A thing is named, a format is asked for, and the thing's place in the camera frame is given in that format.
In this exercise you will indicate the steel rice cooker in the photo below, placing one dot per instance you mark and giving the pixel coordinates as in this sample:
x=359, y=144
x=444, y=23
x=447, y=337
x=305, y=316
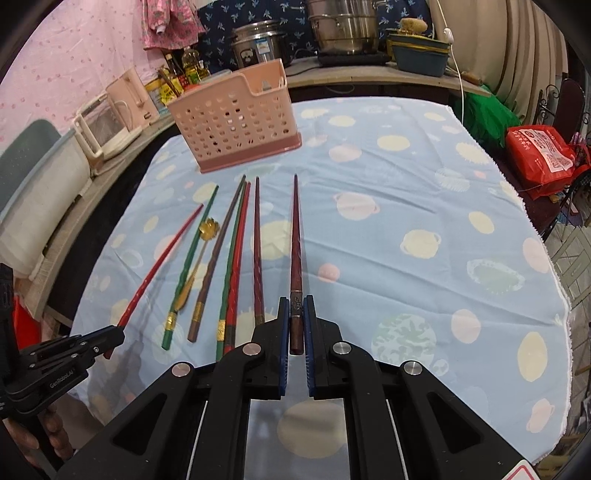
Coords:
x=258, y=46

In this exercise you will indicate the dark brown chopstick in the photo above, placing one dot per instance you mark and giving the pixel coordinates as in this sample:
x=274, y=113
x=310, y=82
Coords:
x=295, y=240

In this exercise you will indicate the green plastic bag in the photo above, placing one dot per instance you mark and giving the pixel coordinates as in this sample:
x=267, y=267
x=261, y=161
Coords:
x=485, y=120

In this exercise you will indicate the pink printed apron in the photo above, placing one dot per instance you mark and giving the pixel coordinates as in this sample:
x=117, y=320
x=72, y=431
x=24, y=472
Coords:
x=171, y=23

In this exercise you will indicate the dark sauce bottle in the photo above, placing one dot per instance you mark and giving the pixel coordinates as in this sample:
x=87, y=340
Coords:
x=173, y=67

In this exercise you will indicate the black metal chair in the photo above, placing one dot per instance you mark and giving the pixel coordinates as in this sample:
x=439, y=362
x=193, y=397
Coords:
x=568, y=106

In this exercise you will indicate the blue dish rack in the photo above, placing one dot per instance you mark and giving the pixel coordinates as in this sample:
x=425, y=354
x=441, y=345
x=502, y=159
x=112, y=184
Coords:
x=46, y=194

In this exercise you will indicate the tiled side counter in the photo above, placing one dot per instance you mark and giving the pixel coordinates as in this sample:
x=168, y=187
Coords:
x=69, y=221

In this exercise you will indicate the black induction cooker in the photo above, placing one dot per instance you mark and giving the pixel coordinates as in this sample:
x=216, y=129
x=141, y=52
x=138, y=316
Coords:
x=355, y=58

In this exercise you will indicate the beige curtain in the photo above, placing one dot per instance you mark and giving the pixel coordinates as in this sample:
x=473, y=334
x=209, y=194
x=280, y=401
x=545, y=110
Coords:
x=531, y=41

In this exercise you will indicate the white glass kettle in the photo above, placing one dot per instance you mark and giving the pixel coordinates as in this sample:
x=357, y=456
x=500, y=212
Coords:
x=104, y=124

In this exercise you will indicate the navy leaf print cloth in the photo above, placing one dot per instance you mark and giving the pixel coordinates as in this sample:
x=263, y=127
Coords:
x=277, y=11

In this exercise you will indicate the person's left hand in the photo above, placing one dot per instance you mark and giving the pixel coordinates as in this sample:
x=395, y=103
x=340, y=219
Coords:
x=55, y=434

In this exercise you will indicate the red printed bag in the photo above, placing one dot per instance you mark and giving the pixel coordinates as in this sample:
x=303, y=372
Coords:
x=540, y=157

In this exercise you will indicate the dark red chopstick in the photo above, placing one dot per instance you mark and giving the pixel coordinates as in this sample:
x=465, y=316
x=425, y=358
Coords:
x=257, y=249

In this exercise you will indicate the pink plastic utensil basket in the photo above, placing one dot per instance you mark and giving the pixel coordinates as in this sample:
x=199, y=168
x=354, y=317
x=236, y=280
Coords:
x=221, y=115

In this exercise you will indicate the tan loofah sponge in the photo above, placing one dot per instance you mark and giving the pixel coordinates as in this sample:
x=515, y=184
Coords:
x=413, y=25

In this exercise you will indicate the gold flower spoon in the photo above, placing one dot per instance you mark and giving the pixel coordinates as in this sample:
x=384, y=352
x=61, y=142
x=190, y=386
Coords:
x=210, y=227

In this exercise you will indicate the pink dotted cloth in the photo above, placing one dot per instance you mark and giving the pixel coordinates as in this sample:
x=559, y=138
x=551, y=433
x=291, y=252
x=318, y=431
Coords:
x=69, y=60

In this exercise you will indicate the pink electric kettle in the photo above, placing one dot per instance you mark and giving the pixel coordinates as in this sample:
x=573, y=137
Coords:
x=131, y=99

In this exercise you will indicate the grey kitchen bench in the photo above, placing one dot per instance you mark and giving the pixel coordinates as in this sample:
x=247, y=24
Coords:
x=369, y=76

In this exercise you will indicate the green chopstick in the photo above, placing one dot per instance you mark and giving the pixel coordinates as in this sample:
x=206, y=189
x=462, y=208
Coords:
x=194, y=258
x=226, y=300

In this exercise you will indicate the cooking oil bottle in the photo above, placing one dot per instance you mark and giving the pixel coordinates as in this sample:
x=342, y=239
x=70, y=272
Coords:
x=194, y=64

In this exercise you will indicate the steel steamer pot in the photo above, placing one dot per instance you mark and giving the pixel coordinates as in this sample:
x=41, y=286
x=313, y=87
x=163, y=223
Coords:
x=346, y=27

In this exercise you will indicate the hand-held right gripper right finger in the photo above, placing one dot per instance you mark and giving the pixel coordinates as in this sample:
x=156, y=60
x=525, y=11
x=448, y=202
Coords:
x=308, y=350

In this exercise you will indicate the blue plastic basin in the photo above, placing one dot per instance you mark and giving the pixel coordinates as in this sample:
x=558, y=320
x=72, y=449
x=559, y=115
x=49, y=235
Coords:
x=420, y=62

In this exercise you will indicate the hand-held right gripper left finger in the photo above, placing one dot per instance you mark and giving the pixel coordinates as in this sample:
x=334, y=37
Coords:
x=283, y=350

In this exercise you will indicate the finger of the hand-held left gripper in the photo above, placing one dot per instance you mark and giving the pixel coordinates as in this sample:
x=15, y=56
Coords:
x=60, y=360
x=99, y=336

